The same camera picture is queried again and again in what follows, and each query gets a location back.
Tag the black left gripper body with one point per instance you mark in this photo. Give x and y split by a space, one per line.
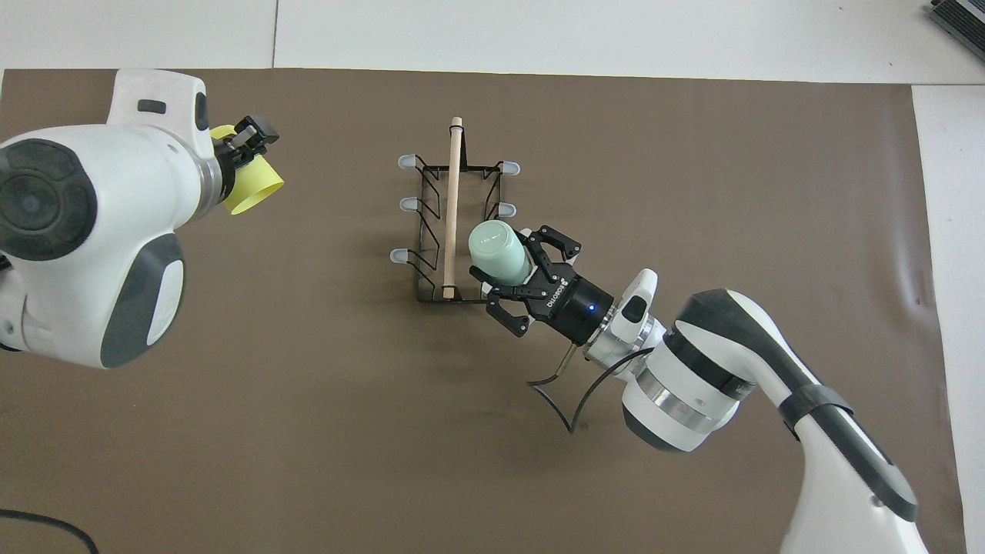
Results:
228 165

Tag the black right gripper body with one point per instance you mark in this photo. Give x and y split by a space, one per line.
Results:
573 304

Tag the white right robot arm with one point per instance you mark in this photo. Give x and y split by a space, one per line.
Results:
692 369

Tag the yellow plastic cup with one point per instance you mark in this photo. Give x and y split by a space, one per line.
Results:
258 188

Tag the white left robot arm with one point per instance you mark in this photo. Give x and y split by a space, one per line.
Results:
92 208

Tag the green plastic cup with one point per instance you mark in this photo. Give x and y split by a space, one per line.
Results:
499 250

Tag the brown table mat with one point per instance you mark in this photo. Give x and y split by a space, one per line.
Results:
346 431

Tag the dark grey ribbed device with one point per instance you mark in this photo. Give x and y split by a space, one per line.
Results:
962 19

